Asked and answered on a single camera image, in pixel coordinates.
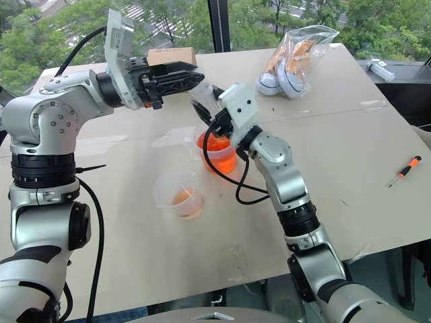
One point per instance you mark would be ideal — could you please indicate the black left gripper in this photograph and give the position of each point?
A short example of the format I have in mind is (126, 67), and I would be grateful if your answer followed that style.
(141, 80)

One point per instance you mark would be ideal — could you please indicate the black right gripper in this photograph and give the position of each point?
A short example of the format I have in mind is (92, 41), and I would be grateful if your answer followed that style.
(222, 122)

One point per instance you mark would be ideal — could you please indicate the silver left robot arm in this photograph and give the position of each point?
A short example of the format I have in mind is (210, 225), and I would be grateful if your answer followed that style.
(43, 121)

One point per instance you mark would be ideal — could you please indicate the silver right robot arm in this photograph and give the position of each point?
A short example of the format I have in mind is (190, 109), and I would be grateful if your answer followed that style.
(286, 178)

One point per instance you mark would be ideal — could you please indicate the clear cup full red liquid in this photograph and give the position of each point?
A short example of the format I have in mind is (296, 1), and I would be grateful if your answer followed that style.
(217, 154)

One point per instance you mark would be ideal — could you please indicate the clear cup little red liquid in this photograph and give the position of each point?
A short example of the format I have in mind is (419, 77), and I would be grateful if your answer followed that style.
(180, 198)

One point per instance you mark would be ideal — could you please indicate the brown cardboard box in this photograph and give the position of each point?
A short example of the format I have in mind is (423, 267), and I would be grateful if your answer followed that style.
(171, 56)

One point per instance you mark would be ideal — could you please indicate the white round striped object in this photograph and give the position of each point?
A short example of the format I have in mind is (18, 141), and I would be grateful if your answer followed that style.
(291, 84)
(268, 84)

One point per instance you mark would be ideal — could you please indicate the clear plastic bag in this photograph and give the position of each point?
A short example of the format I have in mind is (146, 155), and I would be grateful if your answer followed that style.
(296, 57)

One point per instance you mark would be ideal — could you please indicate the black zip tie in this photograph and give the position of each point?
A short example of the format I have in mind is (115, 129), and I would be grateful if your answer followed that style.
(91, 168)

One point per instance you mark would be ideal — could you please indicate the grey device on side table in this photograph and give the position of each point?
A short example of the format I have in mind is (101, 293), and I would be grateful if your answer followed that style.
(380, 70)

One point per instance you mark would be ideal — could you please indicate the black side table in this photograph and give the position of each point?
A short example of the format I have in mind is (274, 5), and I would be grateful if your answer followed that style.
(404, 97)

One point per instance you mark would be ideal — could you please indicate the orange black screwdriver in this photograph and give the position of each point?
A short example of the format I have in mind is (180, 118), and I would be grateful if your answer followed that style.
(405, 171)

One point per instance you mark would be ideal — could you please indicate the dark chair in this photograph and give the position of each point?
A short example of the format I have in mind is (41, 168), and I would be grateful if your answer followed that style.
(415, 269)

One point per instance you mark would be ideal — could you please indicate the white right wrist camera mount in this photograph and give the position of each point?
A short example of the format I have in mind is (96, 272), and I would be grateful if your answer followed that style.
(239, 106)

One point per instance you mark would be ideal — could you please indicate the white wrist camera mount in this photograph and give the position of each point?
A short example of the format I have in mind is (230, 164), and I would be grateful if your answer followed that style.
(239, 106)
(118, 50)

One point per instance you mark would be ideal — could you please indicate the black window frame post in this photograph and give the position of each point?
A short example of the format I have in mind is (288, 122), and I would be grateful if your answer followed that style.
(219, 25)

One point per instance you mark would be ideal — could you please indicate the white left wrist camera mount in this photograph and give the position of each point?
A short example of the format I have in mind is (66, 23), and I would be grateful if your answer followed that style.
(118, 50)

